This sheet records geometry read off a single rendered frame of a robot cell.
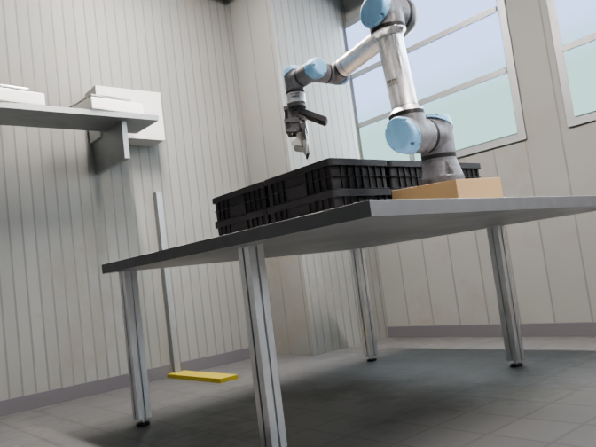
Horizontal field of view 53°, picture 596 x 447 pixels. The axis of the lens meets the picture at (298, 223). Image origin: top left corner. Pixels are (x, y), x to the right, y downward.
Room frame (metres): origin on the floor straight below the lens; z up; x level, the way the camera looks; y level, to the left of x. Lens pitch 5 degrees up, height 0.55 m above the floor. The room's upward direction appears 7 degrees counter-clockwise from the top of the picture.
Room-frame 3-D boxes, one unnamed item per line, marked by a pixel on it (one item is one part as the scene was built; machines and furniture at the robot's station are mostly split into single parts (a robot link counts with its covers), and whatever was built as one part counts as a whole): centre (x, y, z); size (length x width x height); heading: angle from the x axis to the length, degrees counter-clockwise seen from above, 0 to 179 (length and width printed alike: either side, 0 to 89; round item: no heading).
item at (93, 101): (3.37, 1.03, 1.63); 0.36 x 0.34 x 0.09; 131
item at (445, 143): (1.98, -0.50, 0.96); 0.13 x 0.12 x 0.14; 132
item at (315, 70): (2.20, -0.13, 1.30); 0.11 x 0.11 x 0.08; 42
